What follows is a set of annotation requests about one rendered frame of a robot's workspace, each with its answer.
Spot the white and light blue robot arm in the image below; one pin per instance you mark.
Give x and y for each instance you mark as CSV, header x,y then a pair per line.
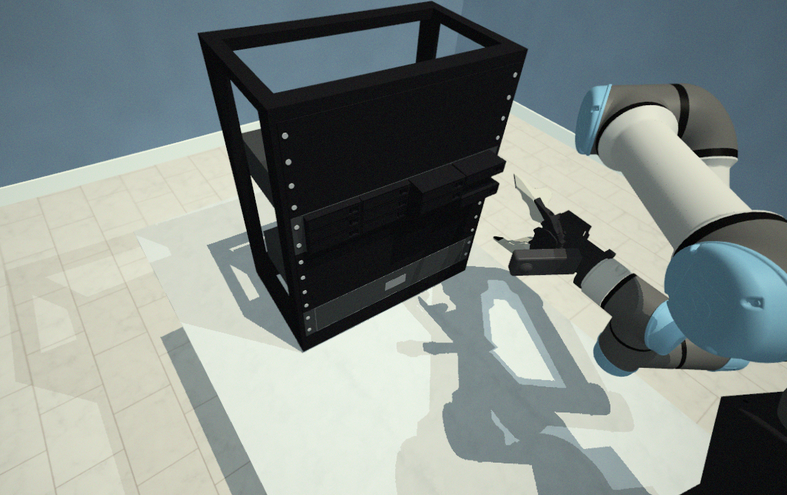
x,y
727,285

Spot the black server rack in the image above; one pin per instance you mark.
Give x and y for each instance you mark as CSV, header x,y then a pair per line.
x,y
378,180

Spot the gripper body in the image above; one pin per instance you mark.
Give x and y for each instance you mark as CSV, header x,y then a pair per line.
x,y
572,236

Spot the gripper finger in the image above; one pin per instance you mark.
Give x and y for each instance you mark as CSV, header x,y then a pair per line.
x,y
538,206
512,245

